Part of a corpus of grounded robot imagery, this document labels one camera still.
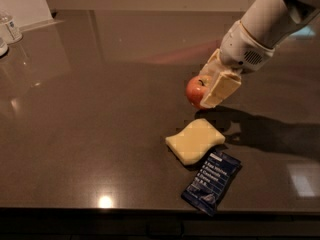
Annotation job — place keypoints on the red apple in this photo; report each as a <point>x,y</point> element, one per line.
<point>195,90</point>

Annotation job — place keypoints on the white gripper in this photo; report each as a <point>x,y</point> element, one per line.
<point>242,49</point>

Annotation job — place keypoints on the white board leaning on wall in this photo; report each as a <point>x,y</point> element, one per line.
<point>27,12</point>

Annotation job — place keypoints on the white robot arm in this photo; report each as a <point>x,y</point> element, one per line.
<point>269,22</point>

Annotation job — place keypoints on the dark blue snack packet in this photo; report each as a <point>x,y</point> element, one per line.
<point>211,182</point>

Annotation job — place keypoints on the white container at left edge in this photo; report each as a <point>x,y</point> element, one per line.
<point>3,47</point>

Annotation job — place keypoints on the clear plastic water bottle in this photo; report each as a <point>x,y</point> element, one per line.
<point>9,31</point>

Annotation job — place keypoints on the yellow sponge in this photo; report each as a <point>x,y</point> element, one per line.
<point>192,143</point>

